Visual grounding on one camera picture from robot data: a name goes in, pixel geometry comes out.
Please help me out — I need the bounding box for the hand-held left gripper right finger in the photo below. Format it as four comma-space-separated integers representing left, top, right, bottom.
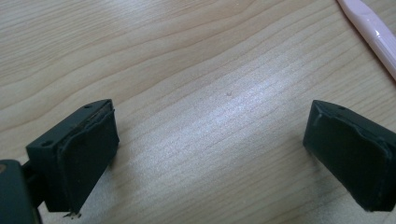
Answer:
303, 99, 396, 213

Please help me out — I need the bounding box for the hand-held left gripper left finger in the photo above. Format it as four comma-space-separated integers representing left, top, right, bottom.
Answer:
25, 99, 120, 215

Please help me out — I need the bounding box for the pink toothbrush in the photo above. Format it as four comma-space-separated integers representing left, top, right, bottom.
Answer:
335, 0, 396, 82

